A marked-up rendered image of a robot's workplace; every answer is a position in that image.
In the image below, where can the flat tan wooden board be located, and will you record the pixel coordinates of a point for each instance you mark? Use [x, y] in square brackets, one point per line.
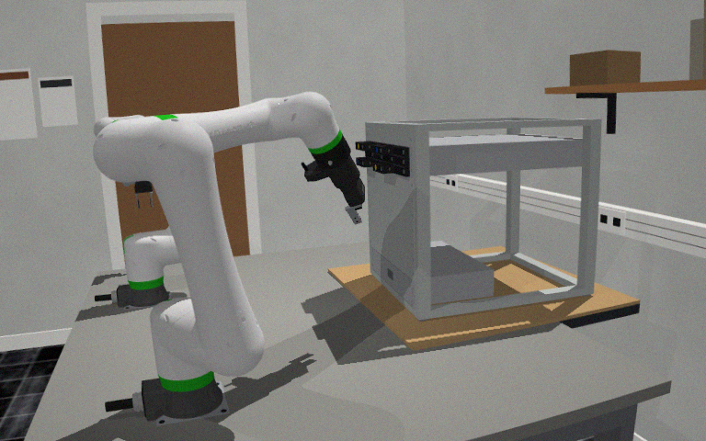
[510, 278]

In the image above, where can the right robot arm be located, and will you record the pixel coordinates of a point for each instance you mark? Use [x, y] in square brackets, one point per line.
[176, 155]

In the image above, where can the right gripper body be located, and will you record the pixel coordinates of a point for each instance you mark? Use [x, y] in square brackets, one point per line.
[340, 167]

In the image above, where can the grey metal rack frame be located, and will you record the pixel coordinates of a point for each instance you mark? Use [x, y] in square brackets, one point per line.
[399, 212]

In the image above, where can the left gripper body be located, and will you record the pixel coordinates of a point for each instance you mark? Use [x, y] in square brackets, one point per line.
[143, 186]

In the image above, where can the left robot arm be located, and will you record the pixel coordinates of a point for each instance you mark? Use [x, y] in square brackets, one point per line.
[146, 254]

